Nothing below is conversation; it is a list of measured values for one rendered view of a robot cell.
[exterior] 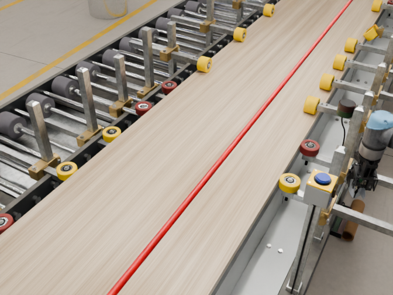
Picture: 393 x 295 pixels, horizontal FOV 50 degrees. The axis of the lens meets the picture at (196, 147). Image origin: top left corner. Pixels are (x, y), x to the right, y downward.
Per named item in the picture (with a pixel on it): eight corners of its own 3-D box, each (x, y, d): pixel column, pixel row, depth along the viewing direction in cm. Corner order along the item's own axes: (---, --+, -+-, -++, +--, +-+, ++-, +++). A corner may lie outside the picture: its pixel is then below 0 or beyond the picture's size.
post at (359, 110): (337, 198, 184) (366, 105, 154) (335, 203, 181) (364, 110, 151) (330, 195, 185) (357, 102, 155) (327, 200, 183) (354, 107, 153)
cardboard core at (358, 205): (366, 202, 267) (355, 234, 246) (363, 211, 272) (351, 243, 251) (354, 197, 270) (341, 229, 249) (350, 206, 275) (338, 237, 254)
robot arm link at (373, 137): (394, 126, 123) (366, 116, 127) (383, 155, 130) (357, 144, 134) (403, 115, 128) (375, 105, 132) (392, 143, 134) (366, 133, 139)
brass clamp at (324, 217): (335, 205, 163) (338, 195, 160) (326, 228, 154) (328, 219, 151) (320, 199, 166) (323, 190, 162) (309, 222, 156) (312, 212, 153)
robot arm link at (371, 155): (359, 135, 138) (385, 138, 137) (356, 146, 141) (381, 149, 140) (362, 149, 132) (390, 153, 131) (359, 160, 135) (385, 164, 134)
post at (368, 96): (348, 176, 205) (375, 91, 175) (346, 180, 202) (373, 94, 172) (341, 173, 206) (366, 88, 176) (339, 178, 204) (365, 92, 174)
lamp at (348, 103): (344, 147, 169) (357, 101, 156) (340, 154, 165) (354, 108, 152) (330, 142, 171) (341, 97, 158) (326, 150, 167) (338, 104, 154)
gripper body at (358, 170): (351, 189, 141) (359, 163, 134) (348, 172, 148) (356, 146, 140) (374, 192, 140) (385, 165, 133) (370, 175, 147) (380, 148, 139)
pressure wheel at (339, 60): (347, 52, 227) (342, 65, 225) (347, 61, 234) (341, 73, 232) (336, 50, 229) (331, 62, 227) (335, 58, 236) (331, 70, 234)
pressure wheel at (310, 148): (317, 162, 186) (322, 141, 179) (312, 172, 181) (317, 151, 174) (300, 156, 189) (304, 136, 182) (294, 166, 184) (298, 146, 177)
